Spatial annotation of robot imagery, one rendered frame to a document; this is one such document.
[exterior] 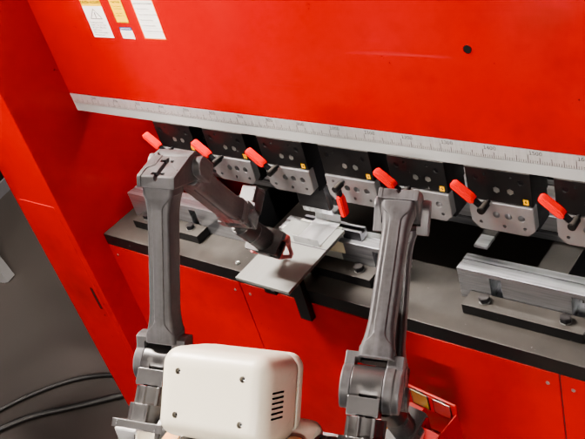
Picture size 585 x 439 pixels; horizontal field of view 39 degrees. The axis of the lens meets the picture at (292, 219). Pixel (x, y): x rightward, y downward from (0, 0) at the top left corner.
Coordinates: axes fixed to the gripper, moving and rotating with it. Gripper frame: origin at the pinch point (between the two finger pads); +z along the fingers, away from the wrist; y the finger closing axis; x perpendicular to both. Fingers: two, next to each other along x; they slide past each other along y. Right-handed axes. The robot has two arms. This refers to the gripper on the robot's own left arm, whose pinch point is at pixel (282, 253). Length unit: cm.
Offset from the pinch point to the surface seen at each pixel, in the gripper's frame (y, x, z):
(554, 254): -57, -24, 32
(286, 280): -4.4, 6.6, 0.2
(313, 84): -12.9, -33.8, -29.5
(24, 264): 247, 14, 112
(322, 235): -3.3, -9.4, 9.3
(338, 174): -13.0, -21.0, -7.7
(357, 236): -11.5, -12.3, 12.8
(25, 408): 156, 75, 77
